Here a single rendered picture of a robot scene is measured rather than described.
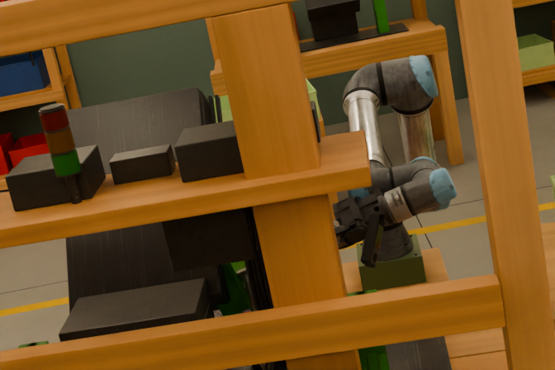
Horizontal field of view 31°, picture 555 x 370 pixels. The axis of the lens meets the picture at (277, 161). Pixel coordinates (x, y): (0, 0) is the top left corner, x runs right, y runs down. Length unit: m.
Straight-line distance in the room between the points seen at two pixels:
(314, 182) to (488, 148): 0.32
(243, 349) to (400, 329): 0.30
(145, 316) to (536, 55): 5.80
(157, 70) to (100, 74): 0.45
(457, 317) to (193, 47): 6.14
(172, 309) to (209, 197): 0.38
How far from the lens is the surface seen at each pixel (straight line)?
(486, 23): 1.80
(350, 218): 2.26
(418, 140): 2.74
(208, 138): 1.91
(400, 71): 2.61
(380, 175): 2.32
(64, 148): 1.93
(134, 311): 2.18
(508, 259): 1.94
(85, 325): 2.18
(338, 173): 1.81
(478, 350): 2.50
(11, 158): 7.70
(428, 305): 1.90
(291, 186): 1.82
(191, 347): 1.95
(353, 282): 3.04
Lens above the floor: 2.09
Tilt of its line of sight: 17 degrees down
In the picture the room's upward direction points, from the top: 12 degrees counter-clockwise
